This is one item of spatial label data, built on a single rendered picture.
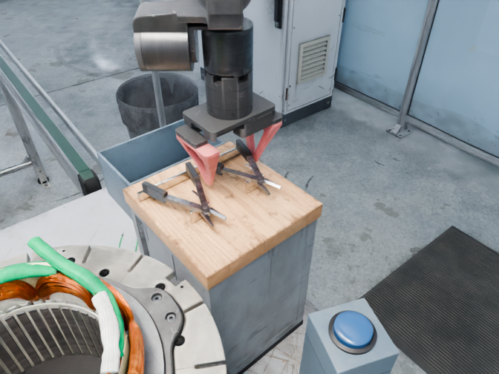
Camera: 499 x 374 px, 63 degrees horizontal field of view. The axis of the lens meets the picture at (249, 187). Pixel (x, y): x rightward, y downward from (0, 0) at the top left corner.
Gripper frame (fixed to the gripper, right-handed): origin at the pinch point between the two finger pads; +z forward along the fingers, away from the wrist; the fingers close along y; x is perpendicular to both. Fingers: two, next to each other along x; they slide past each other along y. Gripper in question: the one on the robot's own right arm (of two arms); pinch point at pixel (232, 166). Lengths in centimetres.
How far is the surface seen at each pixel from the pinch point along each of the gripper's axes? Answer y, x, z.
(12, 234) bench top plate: 27, -44, 31
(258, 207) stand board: 1.3, 7.1, 2.0
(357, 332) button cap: 4.8, 26.3, 3.6
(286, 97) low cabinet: -143, -126, 90
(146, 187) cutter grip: 11.6, -2.9, -0.8
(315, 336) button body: 7.3, 23.0, 6.0
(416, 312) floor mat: -82, 10, 108
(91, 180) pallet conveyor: 5, -55, 35
